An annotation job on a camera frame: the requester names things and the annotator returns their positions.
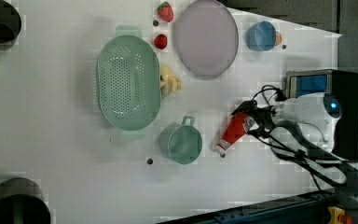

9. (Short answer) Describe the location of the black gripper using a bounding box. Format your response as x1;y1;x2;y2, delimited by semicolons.
231;100;276;138

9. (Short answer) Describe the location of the red ketchup bottle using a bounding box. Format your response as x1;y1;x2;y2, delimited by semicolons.
214;113;255;158

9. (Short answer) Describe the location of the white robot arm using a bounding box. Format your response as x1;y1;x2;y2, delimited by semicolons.
232;92;358;211

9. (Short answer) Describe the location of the black steel toaster oven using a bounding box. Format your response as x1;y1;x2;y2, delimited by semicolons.
286;69;358;160

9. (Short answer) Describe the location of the blue cup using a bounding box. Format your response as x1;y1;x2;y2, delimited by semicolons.
246;21;277;51

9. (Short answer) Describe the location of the orange fruit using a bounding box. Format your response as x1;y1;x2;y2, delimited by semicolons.
275;31;282;46

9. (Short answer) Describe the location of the green mug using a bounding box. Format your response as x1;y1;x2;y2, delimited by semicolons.
159;116;203;165

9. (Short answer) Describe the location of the lilac round plate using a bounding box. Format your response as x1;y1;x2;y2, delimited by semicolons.
174;0;239;79

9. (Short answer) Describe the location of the yellow banana bunch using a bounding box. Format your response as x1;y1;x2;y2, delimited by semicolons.
160;63;182;97

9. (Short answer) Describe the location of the lower red strawberry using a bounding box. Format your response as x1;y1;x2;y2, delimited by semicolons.
154;35;168;49

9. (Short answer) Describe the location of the red strawberry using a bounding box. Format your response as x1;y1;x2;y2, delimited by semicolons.
157;1;174;22
154;35;168;49

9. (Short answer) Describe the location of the green perforated colander basket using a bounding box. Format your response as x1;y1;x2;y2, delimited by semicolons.
96;25;161;140

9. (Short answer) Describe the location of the upper red strawberry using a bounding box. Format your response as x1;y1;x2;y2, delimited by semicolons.
157;1;174;22

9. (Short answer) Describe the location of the black cylinder lower left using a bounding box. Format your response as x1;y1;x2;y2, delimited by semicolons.
0;177;51;224

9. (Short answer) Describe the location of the black cylinder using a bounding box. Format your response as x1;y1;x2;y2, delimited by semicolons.
0;0;22;45
0;177;51;224

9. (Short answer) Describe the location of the black cylinder upper left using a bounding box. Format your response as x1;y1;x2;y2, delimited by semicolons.
0;0;22;45

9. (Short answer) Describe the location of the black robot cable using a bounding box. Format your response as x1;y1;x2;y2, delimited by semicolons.
248;84;358;213

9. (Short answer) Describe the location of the blue metal frame rail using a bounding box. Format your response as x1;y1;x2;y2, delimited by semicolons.
159;191;337;224

